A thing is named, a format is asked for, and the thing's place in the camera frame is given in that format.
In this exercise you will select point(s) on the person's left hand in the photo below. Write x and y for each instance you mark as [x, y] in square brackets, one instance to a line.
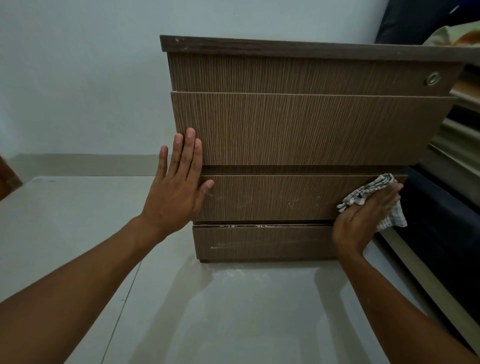
[170, 198]

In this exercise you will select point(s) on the person's right hand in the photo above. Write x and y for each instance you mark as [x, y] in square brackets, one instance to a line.
[356, 225]

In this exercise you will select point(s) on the person's right fingers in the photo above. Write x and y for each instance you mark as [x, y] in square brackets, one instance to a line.
[384, 200]

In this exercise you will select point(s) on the person's left thumb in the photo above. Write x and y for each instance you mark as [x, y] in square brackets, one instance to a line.
[206, 186]

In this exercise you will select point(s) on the person's left middle finger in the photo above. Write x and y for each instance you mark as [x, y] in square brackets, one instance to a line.
[186, 152]

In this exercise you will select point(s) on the person's left little finger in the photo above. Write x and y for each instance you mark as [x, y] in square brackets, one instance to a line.
[162, 162]

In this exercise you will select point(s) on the white checked cleaning cloth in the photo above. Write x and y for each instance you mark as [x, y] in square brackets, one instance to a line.
[375, 184]

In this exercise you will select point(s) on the brown wooden drawer cabinet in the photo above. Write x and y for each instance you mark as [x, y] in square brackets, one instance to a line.
[300, 131]

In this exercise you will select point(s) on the person's left forearm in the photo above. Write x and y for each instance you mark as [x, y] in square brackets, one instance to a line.
[71, 292]

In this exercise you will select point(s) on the person's right forearm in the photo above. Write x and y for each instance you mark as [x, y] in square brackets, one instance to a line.
[393, 318]

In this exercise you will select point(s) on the scuffed wooden drawer front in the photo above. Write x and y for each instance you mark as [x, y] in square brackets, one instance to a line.
[270, 197]

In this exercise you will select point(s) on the dark blue mattress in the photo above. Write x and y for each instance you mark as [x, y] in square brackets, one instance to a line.
[446, 240]

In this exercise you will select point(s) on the narrow wooden drawer front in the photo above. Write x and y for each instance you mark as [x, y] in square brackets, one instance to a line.
[262, 242]

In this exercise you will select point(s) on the large wooden drawer front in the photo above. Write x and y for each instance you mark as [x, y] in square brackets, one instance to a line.
[300, 129]

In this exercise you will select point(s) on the round silver drawer lock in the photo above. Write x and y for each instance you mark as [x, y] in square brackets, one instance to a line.
[432, 78]

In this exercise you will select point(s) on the brown wooden door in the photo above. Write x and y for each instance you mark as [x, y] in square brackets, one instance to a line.
[8, 178]

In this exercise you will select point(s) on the cream orange cloth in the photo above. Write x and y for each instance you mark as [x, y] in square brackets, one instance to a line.
[457, 36]

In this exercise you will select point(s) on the dark pillow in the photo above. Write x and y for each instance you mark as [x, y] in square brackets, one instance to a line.
[412, 18]

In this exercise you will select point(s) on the beige bed frame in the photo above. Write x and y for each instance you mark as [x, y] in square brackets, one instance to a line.
[435, 288]

